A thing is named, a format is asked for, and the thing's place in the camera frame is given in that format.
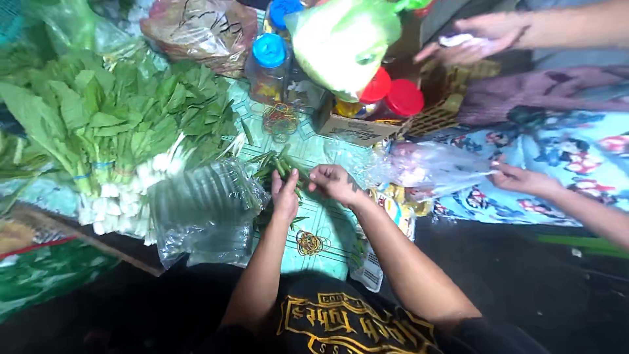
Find light green patterned table cover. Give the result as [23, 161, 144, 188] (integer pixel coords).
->
[15, 76, 394, 281]

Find person's right hand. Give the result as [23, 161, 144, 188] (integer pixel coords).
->
[308, 164, 366, 208]

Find light green plastic bag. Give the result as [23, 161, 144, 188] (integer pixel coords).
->
[29, 0, 133, 56]

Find translucent plastic bag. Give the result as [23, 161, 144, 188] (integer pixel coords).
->
[378, 140, 498, 202]

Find person's right forearm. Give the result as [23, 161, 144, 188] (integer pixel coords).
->
[350, 191, 483, 329]

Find clear bag with brown contents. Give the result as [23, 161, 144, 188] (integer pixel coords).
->
[140, 0, 258, 78]

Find pile of leafy green vegetables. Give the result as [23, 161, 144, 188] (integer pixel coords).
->
[0, 47, 251, 246]

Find person's left hand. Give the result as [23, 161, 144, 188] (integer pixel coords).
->
[271, 168, 299, 223]

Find teal plastic basket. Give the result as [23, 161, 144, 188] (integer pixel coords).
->
[0, 0, 25, 46]

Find person's left forearm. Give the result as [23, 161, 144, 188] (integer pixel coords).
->
[221, 212, 297, 330]

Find white packet with black print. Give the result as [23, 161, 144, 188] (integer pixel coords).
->
[349, 246, 384, 294]

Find pile of rubber bands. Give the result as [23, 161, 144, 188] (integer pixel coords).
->
[295, 229, 331, 257]
[251, 102, 299, 143]

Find stack of clear plastic bags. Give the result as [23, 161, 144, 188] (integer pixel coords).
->
[147, 157, 271, 270]

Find jar with blue lid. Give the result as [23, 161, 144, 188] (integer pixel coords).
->
[264, 0, 305, 42]
[245, 33, 292, 105]

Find green plastic sack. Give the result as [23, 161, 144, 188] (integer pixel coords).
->
[0, 238, 120, 324]

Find wooden table edge board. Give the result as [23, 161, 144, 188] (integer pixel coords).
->
[10, 203, 165, 277]

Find bunch of green pods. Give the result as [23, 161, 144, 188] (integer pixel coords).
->
[247, 144, 309, 198]

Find yellow woven basket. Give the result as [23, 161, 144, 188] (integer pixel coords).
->
[404, 58, 501, 137]

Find pile of yellow white packets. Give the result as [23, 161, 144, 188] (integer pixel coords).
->
[366, 182, 434, 243]

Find jar with red lid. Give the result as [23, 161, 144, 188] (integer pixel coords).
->
[376, 79, 425, 120]
[358, 66, 392, 105]

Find green plastic bag, pale contents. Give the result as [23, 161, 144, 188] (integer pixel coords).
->
[285, 0, 404, 103]

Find brown cardboard box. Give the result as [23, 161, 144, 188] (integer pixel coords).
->
[314, 93, 413, 148]

